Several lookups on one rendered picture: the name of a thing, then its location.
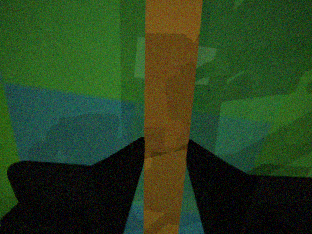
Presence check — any orange-brown bar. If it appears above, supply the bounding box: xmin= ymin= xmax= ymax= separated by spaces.
xmin=143 ymin=0 xmax=203 ymax=234

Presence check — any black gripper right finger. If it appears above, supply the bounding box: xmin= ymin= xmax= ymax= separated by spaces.
xmin=186 ymin=139 xmax=312 ymax=234

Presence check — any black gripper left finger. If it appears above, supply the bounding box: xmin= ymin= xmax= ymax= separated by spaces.
xmin=7 ymin=137 xmax=145 ymax=234

